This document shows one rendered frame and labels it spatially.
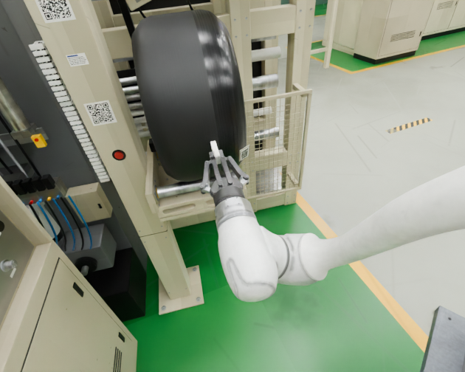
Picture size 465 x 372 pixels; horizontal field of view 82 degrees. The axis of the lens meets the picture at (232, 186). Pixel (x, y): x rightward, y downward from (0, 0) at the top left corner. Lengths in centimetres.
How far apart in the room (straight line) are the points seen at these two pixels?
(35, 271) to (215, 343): 100
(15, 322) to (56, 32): 76
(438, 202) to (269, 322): 140
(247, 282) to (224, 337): 118
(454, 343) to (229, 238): 79
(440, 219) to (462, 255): 191
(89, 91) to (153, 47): 26
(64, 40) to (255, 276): 77
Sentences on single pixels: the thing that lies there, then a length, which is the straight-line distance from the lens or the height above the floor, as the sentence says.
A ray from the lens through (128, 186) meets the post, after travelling 112.
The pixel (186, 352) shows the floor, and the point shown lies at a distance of 168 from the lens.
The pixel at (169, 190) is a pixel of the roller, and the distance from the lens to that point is 103.
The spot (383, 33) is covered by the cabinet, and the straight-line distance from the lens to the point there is 536.
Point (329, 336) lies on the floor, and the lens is 170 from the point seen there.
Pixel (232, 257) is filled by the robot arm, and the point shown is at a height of 113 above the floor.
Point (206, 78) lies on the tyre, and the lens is 76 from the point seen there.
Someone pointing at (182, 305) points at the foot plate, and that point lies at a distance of 177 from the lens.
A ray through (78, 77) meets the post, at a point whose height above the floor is 134.
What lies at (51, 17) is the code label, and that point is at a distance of 92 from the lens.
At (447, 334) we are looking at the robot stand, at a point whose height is 65.
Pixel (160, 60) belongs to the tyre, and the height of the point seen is 137.
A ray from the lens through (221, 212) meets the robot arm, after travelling 58.
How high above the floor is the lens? 156
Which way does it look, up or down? 40 degrees down
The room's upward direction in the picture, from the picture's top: 6 degrees counter-clockwise
